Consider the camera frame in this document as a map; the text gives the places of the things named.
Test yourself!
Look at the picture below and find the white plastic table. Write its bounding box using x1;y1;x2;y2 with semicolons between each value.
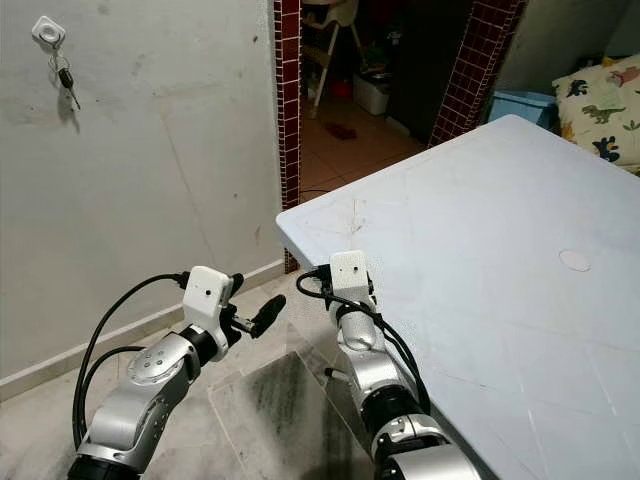
275;114;640;480

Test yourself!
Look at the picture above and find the white storage container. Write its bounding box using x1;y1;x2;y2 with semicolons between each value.
353;72;396;116

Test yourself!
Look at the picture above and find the key with black fob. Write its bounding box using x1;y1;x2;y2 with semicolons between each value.
52;50;83;111

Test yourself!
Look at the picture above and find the white high chair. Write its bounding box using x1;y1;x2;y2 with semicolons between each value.
300;0;361;107

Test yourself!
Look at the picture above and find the round white table plug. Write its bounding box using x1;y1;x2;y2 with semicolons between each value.
558;248;592;273

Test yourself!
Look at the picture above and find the red tiled pillar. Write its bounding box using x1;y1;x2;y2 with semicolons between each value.
428;0;529;149

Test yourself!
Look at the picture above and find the blue plastic bin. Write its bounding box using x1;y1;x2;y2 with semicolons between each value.
490;90;561;131

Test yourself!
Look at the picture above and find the dinosaur print pillow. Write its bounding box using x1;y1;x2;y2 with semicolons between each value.
555;54;640;166

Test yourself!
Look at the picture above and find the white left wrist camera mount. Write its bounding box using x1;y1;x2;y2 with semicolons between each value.
182;265;233;337

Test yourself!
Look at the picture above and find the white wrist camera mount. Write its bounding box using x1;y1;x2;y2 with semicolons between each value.
182;265;233;337
328;250;373;307

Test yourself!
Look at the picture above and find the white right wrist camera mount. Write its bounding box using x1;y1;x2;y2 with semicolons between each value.
328;250;373;307

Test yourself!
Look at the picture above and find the short black left arm cable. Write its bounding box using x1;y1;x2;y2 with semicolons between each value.
74;345;146;443

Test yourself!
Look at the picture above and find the red tiled wall edge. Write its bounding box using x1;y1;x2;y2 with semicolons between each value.
272;0;303;273

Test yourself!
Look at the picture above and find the white wall hook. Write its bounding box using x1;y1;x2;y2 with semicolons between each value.
32;14;67;51

